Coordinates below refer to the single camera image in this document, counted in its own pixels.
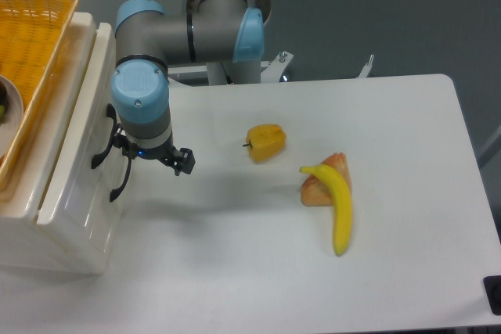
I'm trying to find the yellow woven basket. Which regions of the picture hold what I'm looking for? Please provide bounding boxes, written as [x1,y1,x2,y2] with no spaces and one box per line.
[1,0,79,186]

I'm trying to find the white bowl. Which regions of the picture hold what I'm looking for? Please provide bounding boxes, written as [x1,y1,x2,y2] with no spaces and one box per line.
[1,76,24,160]

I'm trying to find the white lower drawer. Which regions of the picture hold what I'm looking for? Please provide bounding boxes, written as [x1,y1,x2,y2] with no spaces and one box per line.
[98,149,133,258]

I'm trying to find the black corner table clamp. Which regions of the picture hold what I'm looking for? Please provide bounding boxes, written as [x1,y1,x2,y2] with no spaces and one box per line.
[483,275,501,316]

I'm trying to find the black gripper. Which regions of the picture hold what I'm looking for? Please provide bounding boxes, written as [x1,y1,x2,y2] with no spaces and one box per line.
[111,123,196,176]

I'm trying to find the yellow banana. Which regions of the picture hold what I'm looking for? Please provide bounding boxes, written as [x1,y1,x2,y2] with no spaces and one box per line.
[300,163,353,257]

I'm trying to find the white metal bracket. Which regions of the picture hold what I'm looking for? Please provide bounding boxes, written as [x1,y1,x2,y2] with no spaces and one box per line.
[358,54,374,79]

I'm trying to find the pink apple slice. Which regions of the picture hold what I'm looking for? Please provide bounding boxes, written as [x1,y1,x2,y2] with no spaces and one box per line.
[301,153,352,207]

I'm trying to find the white drawer cabinet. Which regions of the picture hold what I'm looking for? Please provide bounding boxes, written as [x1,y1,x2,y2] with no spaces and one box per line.
[1,13,107,274]

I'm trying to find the yellow bell pepper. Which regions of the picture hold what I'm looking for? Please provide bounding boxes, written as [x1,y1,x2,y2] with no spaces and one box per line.
[243,124,287,163]

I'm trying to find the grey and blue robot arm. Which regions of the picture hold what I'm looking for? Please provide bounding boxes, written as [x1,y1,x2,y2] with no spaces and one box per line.
[110,0,264,174]

